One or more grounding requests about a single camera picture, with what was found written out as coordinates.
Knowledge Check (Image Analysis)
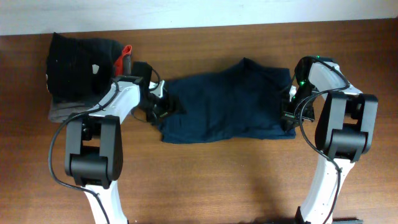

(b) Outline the navy blue garment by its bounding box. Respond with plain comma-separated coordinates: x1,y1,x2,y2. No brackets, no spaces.
158,58,296,144

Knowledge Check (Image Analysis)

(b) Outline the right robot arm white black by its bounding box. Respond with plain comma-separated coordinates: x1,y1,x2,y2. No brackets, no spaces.
280,56,378,223

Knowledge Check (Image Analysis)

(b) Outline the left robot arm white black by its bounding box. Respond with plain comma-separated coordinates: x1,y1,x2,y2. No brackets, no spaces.
65,76,183,223

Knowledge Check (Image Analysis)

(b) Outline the grey folded garment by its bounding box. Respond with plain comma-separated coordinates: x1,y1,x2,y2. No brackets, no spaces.
48,98,98,123

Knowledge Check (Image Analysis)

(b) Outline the black base bracket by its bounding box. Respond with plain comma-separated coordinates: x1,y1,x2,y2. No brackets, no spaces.
331,218,364,224

